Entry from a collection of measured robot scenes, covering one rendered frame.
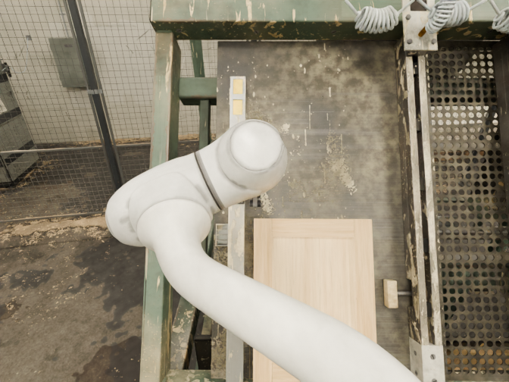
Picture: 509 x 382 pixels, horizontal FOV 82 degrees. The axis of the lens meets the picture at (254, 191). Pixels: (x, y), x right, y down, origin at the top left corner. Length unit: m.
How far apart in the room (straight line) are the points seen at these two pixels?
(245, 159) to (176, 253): 0.14
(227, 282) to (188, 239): 0.09
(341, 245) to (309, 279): 0.15
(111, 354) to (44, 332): 0.55
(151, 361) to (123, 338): 1.33
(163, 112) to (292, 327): 0.85
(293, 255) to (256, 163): 0.60
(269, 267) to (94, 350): 1.65
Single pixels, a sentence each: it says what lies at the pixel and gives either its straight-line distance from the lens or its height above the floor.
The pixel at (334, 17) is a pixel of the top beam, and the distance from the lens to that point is 1.10.
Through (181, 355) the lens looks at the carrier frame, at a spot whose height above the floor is 0.79.
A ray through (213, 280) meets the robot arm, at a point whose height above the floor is 1.59.
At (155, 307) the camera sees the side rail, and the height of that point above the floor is 1.09.
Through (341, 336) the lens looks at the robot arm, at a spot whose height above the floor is 1.60.
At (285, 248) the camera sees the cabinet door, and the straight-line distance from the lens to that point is 0.95.
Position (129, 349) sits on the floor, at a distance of 2.30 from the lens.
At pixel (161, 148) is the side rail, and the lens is 0.98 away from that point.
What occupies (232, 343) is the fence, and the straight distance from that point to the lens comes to 0.98.
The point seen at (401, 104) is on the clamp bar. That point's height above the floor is 1.60.
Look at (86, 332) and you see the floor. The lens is 2.50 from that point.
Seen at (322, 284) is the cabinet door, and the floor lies 1.12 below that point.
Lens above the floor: 1.82
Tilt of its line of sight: 29 degrees down
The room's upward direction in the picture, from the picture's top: straight up
